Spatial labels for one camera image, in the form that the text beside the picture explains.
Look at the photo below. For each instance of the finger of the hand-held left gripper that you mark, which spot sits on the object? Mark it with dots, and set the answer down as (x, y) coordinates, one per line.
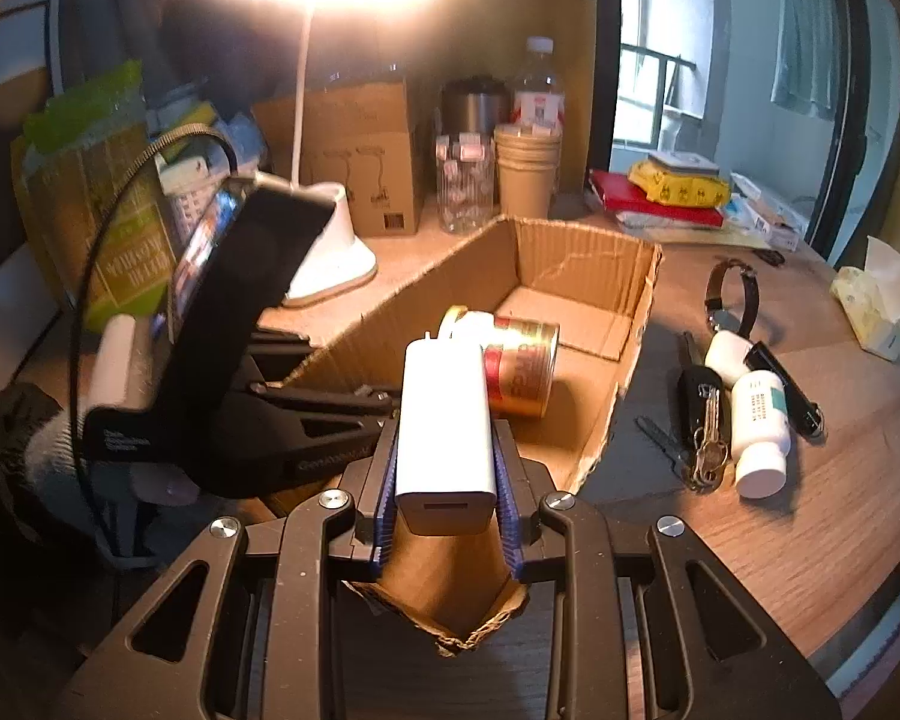
(285, 345)
(322, 401)

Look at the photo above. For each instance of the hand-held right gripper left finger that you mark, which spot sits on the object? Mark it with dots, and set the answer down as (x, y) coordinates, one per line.
(385, 517)

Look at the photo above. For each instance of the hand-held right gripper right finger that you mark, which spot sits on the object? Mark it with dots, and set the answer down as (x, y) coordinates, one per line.
(508, 510)

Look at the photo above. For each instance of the white power bank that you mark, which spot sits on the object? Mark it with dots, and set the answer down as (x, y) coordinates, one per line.
(442, 427)

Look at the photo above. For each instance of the gold red tin can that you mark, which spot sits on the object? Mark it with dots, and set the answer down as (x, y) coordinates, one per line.
(521, 367)

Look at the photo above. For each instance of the black car key bunch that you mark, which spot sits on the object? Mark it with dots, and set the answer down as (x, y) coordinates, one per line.
(694, 397)

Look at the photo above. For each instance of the white pill bottle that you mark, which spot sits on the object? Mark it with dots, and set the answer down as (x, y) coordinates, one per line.
(761, 427)

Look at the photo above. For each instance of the white earbuds case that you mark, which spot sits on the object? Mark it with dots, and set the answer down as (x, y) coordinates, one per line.
(727, 356)

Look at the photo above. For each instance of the black pen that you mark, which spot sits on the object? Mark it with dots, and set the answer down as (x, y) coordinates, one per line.
(784, 386)

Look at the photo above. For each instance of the person's left forearm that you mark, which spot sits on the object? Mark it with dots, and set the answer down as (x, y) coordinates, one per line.
(45, 457)

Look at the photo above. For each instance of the person's left hand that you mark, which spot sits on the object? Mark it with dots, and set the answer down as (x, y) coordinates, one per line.
(165, 487)

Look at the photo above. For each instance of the white desk lamp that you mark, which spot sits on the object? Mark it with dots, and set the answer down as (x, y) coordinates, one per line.
(330, 255)

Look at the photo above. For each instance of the white plastic basket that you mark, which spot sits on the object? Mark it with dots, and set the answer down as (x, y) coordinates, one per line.
(187, 202)

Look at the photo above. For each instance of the small printed cardboard box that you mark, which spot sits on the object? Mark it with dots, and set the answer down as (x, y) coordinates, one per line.
(367, 165)

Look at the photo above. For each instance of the green snack bag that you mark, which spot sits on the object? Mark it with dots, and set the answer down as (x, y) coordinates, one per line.
(97, 202)

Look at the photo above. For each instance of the stack of brown paper cups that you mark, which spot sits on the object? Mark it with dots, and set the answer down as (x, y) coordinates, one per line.
(525, 180)

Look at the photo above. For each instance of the steel thermos mug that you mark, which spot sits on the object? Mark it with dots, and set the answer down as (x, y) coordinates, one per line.
(472, 109)

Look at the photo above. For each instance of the patterned pouch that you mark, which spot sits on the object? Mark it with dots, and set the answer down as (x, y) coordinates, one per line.
(667, 229)

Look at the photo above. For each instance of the red book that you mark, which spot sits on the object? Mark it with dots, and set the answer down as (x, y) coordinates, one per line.
(622, 199)

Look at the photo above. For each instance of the yellow envelope in clear folder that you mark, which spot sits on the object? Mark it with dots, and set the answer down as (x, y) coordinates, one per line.
(712, 240)

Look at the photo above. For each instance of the yellow wet wipes pack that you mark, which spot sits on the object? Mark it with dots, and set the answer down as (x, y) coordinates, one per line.
(675, 187)

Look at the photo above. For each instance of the black scissors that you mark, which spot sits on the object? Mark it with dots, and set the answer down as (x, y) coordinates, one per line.
(769, 256)

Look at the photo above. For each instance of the clear water bottle red label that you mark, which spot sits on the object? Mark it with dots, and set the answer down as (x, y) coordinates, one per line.
(538, 82)

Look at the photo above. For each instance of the blue white packet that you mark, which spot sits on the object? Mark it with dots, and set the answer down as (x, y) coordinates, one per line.
(733, 208)

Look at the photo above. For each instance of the flat white device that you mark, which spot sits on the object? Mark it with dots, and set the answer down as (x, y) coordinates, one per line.
(682, 160)

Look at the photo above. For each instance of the white medicine box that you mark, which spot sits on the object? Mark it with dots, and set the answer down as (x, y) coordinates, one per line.
(776, 214)

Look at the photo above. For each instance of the yellow tissue pack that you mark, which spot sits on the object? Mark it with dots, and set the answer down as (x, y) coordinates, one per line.
(870, 315)

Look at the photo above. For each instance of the balcony railing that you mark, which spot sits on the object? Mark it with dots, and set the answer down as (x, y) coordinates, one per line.
(656, 52)

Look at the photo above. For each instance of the hanging pale garment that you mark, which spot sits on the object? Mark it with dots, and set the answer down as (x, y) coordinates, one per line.
(806, 45)

